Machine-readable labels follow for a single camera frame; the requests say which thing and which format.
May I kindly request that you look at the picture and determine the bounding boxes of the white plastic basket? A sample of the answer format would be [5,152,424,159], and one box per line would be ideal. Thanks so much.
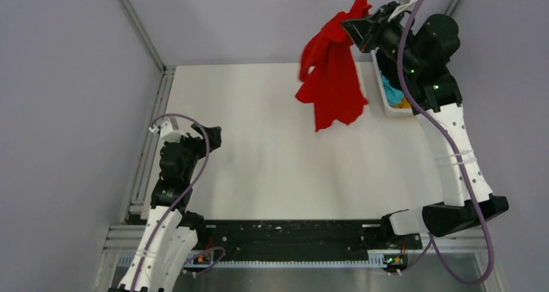
[370,50,413,118]

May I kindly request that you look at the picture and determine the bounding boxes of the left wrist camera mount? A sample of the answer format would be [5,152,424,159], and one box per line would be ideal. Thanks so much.
[148,119,185,142]

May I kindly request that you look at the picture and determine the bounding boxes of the aluminium frame rail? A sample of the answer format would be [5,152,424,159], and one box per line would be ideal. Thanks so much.
[91,65,176,291]

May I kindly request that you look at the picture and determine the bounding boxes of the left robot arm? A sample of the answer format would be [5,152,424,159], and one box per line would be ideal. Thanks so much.
[114,121,222,291]

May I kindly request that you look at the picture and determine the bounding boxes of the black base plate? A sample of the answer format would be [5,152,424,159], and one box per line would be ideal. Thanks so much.
[194,219,423,262]

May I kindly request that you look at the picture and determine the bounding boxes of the yellow t shirt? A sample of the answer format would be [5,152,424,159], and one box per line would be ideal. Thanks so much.
[393,98,411,109]

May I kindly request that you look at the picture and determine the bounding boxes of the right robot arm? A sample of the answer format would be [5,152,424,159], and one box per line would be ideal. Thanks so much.
[341,2,510,248]

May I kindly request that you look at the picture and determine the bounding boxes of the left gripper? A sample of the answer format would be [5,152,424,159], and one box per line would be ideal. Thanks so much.
[168,122,221,181]

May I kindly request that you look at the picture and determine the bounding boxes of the red t shirt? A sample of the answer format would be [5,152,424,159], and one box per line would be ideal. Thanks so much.
[295,0,372,132]

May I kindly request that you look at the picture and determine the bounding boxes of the light blue t shirt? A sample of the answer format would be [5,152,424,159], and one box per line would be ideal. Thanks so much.
[381,75,405,107]

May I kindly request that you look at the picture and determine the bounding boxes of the white cable duct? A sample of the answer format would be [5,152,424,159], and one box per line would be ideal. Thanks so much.
[118,255,406,269]

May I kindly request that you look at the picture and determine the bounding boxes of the left aluminium corner post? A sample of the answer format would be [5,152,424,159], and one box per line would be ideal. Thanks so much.
[117,0,166,73]

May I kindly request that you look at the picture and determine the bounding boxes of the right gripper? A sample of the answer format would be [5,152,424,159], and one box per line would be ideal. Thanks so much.
[341,1,423,74]

